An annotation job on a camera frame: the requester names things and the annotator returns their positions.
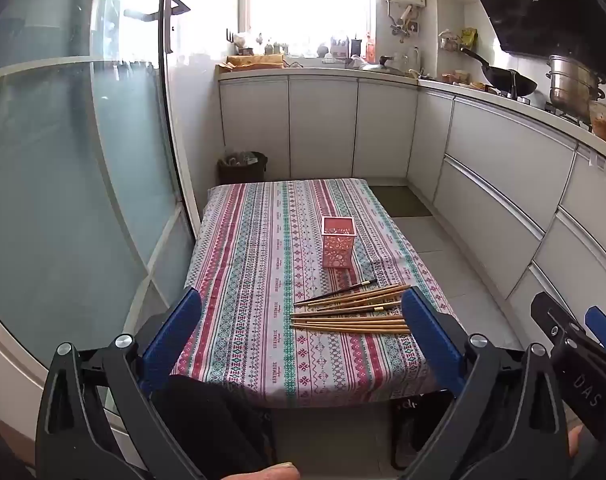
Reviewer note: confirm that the person's right hand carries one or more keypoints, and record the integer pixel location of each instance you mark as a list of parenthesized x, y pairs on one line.
[(575, 445)]

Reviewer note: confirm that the striped patterned tablecloth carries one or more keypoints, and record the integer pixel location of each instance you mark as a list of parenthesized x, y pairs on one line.
[(263, 270)]

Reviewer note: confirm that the white kitchen base cabinets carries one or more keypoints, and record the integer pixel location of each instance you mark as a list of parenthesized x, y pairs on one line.
[(493, 170)]

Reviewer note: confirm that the bright kitchen window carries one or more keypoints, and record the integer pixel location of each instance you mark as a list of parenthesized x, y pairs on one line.
[(308, 0)]

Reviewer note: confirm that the gas stove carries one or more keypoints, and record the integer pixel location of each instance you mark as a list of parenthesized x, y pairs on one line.
[(558, 110)]

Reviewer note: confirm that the dark trash bin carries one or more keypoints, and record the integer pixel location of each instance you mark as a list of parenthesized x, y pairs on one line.
[(242, 167)]

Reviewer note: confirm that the person's black pants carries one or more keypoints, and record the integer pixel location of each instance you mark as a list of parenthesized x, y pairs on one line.
[(218, 430)]

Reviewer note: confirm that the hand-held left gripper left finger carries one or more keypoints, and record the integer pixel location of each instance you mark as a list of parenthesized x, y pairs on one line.
[(175, 340)]

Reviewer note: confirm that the black wok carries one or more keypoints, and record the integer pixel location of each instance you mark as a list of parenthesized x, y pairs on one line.
[(513, 82)]

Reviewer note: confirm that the person's left hand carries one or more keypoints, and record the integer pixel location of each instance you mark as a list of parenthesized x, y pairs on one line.
[(268, 472)]

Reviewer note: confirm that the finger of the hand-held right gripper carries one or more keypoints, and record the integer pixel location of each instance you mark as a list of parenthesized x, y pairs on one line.
[(553, 317), (605, 327)]

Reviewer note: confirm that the black range hood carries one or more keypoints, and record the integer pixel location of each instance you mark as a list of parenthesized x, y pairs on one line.
[(548, 5)]

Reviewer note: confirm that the pink perforated utensil holder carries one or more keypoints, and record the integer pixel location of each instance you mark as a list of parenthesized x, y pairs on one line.
[(339, 242)]

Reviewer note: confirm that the wall spice shelf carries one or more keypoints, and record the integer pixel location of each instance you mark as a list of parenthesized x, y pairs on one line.
[(458, 40)]

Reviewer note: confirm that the black chopstick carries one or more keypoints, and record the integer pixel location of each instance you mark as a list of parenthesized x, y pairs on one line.
[(353, 287), (363, 308)]

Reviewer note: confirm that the pile of wooden chopsticks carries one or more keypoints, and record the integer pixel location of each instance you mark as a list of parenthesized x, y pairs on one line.
[(353, 322)]

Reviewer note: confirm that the steel pot lid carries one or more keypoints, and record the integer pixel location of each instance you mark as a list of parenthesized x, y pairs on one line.
[(383, 66)]

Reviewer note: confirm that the frosted glass sliding door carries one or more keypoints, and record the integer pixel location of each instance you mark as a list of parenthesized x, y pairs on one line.
[(58, 185)]

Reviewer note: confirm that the steel steamer pot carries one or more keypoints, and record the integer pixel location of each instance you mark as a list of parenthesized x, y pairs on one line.
[(575, 85)]

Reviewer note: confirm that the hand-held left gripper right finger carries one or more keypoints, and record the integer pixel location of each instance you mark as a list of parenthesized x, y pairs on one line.
[(430, 340)]

